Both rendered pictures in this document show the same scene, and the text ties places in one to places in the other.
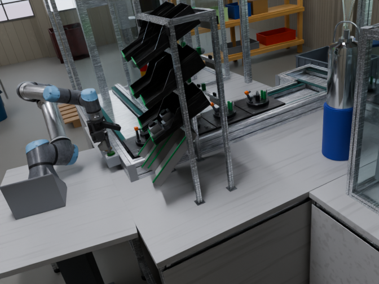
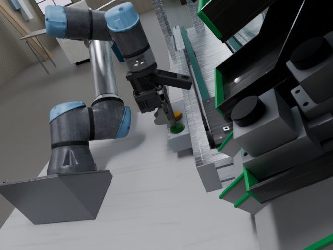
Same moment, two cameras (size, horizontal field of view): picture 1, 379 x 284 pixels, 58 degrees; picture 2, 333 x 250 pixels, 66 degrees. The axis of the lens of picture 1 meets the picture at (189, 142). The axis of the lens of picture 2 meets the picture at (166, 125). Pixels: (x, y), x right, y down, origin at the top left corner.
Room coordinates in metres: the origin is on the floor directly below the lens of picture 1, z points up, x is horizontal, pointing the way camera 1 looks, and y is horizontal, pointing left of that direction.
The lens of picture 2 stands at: (1.09, 0.10, 1.40)
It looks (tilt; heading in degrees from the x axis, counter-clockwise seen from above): 32 degrees down; 33
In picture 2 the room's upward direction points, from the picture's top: 24 degrees counter-clockwise
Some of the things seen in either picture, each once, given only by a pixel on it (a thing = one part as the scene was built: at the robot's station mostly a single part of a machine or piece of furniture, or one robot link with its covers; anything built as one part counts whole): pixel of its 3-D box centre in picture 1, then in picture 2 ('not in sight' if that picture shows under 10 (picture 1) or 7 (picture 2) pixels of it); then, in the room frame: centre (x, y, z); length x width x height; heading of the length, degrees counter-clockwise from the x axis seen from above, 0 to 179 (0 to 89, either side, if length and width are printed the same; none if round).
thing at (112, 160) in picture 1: (109, 153); (179, 123); (1.72, 0.46, 0.93); 0.21 x 0.07 x 0.06; 21
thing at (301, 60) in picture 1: (335, 67); not in sight; (3.04, -1.46, 0.73); 0.62 x 0.42 x 0.23; 21
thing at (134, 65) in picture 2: (95, 115); (139, 59); (1.64, 0.45, 1.20); 0.08 x 0.08 x 0.05
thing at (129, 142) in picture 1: (148, 142); (248, 109); (1.72, 0.23, 0.96); 0.24 x 0.24 x 0.02; 21
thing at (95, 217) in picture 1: (60, 197); (100, 192); (1.49, 0.71, 0.84); 0.90 x 0.70 x 0.03; 11
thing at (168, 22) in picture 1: (188, 105); not in sight; (1.43, -0.02, 1.26); 0.36 x 0.21 x 0.80; 21
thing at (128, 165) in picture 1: (112, 140); (192, 95); (1.92, 0.47, 0.91); 0.89 x 0.06 x 0.11; 21
